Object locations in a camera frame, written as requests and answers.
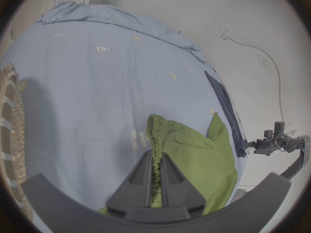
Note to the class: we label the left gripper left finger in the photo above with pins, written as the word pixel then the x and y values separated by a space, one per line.
pixel 138 193

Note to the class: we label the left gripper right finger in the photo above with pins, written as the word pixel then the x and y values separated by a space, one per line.
pixel 175 193

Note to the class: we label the pale blue quilt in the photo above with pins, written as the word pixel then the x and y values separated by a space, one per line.
pixel 97 13

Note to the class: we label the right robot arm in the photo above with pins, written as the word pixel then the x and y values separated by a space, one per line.
pixel 294 143

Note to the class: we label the round woven basket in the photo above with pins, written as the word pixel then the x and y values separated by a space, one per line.
pixel 14 120

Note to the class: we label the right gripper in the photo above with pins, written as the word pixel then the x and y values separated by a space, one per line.
pixel 266 145

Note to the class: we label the dark blue garment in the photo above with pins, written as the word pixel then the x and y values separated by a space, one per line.
pixel 228 110

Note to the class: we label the bed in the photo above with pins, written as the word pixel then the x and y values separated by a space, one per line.
pixel 85 93

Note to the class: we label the green shorts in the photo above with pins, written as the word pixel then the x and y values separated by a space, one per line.
pixel 194 154

